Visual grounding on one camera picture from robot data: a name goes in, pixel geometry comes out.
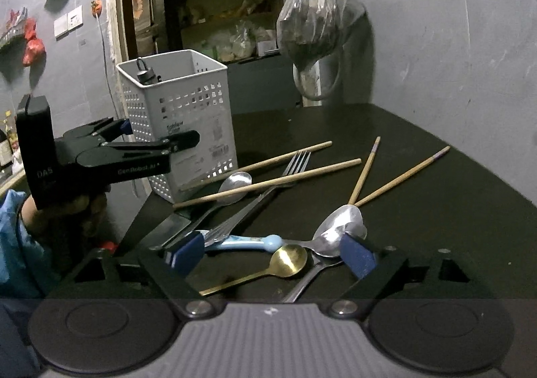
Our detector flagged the clear plastic bag of scraps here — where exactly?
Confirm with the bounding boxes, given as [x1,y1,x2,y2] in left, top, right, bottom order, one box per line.
[277,0,365,72]

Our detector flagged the small silver spoon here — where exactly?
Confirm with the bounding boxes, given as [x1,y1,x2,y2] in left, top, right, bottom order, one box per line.
[163,172,253,248]

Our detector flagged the dark glass bottle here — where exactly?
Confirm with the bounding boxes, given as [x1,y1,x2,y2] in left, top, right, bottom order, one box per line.
[1,110,16,180]

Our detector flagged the blue handled spoon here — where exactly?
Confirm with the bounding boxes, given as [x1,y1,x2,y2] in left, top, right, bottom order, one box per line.
[206,212,368,257]

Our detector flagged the white wall switch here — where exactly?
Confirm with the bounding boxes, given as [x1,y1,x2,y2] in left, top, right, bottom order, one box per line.
[53,6,84,40]

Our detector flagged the orange wall hook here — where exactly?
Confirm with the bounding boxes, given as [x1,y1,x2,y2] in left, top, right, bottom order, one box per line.
[91,0,103,18]

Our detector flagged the grey perforated utensil basket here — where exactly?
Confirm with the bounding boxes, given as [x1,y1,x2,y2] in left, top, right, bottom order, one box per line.
[116,49,238,203]

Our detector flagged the purple tipped wooden chopstick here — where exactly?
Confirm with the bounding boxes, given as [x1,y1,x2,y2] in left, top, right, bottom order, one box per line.
[348,136,381,205]
[355,146,450,207]

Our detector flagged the silver fork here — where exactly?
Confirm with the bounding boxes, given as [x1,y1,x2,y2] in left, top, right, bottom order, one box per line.
[205,150,311,247]

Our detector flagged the red plastic bag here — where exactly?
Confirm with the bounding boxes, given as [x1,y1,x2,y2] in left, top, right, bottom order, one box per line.
[22,18,46,67]

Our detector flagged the large silver spoon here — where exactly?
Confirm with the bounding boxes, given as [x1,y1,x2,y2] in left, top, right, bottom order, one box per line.
[281,204,369,304]

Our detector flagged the gold spoon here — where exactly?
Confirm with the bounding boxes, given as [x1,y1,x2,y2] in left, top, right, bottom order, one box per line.
[199,245,308,296]

